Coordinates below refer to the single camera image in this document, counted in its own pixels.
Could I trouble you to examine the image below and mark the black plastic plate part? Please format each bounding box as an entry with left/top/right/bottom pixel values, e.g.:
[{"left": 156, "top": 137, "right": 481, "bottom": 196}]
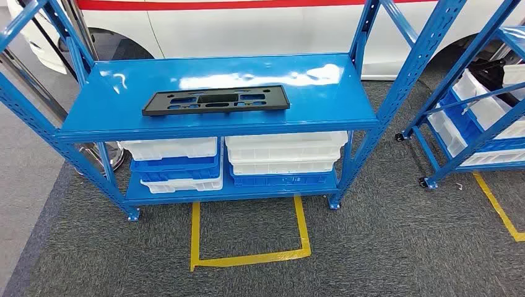
[{"left": 142, "top": 85, "right": 291, "bottom": 117}]

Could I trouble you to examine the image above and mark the blue metal shelf rack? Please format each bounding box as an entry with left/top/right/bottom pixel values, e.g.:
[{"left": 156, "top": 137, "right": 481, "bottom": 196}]
[{"left": 0, "top": 0, "right": 469, "bottom": 222}]

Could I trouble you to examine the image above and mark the large white plastic bin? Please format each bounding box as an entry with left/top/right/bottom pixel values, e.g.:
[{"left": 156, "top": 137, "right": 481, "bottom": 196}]
[
  {"left": 224, "top": 131, "right": 349, "bottom": 153},
  {"left": 227, "top": 145, "right": 342, "bottom": 165},
  {"left": 229, "top": 160, "right": 336, "bottom": 176}
]

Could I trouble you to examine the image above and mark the yellow floor tape square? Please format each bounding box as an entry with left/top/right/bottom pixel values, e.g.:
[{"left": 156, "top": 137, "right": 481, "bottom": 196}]
[{"left": 189, "top": 195, "right": 311, "bottom": 272}]

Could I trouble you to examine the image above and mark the white car with red stripe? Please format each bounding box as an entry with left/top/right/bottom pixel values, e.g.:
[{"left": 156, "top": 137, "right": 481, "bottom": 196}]
[{"left": 6, "top": 0, "right": 525, "bottom": 80}]

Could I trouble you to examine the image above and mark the blue metal rack with casters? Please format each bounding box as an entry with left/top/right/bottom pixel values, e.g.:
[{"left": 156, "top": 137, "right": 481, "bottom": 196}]
[{"left": 396, "top": 0, "right": 525, "bottom": 190}]

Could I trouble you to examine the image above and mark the black stanchion belt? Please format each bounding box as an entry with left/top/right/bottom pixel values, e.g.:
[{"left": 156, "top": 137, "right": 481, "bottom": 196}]
[{"left": 17, "top": 0, "right": 79, "bottom": 79}]

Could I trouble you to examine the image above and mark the chrome stanchion post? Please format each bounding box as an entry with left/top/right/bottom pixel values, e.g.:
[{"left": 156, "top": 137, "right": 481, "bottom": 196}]
[
  {"left": 0, "top": 49, "right": 126, "bottom": 177},
  {"left": 61, "top": 0, "right": 100, "bottom": 62}
]

